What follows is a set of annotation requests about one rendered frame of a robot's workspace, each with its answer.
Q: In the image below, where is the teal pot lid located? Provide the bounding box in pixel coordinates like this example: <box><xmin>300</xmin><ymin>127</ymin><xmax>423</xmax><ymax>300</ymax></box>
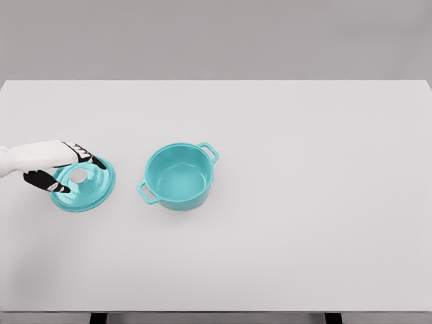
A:
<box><xmin>49</xmin><ymin>155</ymin><xmax>116</xmax><ymax>213</ymax></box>

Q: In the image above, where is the teal pot with handles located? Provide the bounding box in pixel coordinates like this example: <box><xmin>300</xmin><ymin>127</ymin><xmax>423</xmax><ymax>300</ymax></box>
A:
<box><xmin>136</xmin><ymin>142</ymin><xmax>219</xmax><ymax>211</ymax></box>

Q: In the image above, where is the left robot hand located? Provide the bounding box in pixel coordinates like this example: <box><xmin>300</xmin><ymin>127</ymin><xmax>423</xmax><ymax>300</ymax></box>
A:
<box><xmin>13</xmin><ymin>140</ymin><xmax>107</xmax><ymax>194</ymax></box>

